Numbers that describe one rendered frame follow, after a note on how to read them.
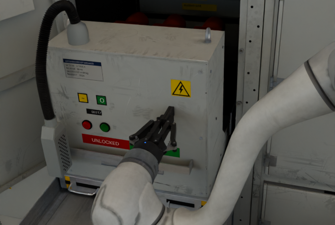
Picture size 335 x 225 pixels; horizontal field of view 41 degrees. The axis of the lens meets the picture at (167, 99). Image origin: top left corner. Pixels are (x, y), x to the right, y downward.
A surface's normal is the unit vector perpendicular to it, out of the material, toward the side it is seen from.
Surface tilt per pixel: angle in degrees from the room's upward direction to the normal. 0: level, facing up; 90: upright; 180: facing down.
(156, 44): 0
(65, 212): 0
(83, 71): 90
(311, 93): 78
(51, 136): 60
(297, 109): 91
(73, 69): 90
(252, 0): 90
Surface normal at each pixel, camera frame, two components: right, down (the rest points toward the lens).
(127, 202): 0.54, -0.43
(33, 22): 0.75, 0.30
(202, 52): -0.04, -0.86
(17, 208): -0.30, 0.49
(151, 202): 0.77, -0.35
